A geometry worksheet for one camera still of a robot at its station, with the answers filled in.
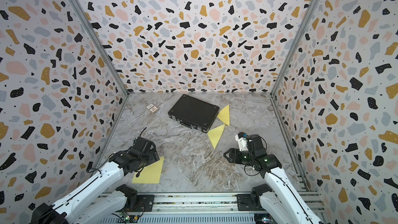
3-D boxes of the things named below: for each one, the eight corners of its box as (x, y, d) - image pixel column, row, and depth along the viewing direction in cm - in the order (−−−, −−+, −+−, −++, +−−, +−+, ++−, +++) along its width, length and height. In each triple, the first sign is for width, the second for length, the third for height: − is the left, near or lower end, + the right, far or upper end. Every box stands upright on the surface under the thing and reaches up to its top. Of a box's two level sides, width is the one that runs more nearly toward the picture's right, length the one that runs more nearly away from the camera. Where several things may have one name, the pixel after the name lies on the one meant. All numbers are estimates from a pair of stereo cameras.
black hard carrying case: (168, 118, 108) (166, 113, 104) (183, 98, 121) (183, 93, 117) (206, 134, 100) (206, 130, 96) (219, 111, 113) (219, 106, 109)
